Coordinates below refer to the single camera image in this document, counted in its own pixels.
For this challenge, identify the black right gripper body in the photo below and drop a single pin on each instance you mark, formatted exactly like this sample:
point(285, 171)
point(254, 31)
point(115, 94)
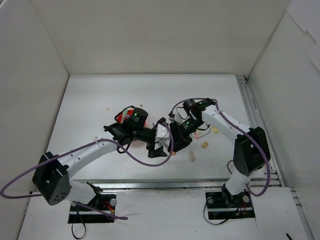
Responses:
point(176, 139)

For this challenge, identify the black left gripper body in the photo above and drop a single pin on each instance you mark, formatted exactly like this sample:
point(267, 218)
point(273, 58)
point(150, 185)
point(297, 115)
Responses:
point(150, 146)

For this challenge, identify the green highlighter marker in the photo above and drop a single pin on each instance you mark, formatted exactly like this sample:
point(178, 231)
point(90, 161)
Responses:
point(124, 113)

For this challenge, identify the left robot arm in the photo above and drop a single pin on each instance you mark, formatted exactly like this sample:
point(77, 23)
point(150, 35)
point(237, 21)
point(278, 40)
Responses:
point(53, 178)

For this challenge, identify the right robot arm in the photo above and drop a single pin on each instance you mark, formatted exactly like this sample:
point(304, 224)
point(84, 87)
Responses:
point(244, 146)

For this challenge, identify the white eraser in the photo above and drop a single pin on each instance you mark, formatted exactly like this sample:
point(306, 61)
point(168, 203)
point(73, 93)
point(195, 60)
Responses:
point(192, 156)

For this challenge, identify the yellow eraser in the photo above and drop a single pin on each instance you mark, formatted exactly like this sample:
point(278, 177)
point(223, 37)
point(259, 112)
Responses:
point(205, 145)

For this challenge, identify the orange round divided organizer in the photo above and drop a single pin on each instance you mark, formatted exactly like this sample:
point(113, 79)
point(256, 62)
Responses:
point(131, 120)

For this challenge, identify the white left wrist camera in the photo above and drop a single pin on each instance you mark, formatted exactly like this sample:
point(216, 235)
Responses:
point(162, 133)

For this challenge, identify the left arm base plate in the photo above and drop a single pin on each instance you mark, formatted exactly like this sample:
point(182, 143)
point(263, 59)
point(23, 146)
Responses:
point(104, 202)

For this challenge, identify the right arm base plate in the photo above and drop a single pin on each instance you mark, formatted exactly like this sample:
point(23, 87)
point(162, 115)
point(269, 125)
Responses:
point(220, 207)

